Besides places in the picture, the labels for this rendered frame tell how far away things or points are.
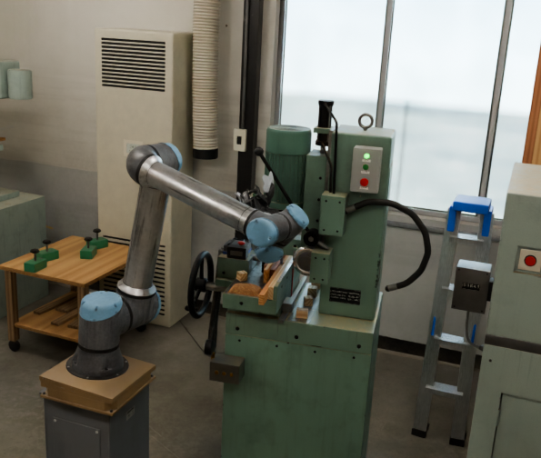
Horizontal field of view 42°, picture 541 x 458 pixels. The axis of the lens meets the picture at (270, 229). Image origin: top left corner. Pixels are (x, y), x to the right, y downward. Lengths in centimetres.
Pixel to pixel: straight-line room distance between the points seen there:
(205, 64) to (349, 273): 187
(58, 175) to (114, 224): 72
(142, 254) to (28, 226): 224
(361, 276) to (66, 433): 124
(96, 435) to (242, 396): 59
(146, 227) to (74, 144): 237
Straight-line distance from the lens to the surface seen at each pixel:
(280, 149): 269
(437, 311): 345
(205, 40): 419
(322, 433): 293
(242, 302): 269
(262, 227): 215
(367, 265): 272
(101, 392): 262
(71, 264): 412
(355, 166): 257
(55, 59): 495
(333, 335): 273
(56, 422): 283
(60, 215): 513
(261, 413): 294
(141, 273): 270
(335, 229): 261
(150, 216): 262
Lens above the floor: 191
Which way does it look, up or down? 17 degrees down
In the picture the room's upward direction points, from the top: 3 degrees clockwise
